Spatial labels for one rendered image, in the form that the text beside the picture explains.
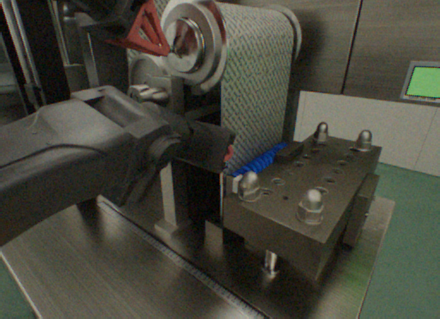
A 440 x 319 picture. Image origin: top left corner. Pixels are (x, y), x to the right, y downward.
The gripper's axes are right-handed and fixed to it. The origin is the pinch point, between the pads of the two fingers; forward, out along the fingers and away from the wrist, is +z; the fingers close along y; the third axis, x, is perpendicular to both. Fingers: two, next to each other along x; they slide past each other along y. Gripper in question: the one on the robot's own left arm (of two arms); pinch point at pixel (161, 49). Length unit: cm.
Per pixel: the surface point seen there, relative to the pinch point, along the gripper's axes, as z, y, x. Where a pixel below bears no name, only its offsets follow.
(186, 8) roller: -0.7, 2.7, 6.1
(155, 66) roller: 4.5, -6.6, 0.0
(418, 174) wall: 289, 33, 70
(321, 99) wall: 247, -68, 119
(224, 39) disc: 2.8, 8.9, 3.4
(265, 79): 17.4, 7.7, 6.2
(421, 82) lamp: 33.7, 29.9, 16.7
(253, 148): 23.7, 7.1, -5.8
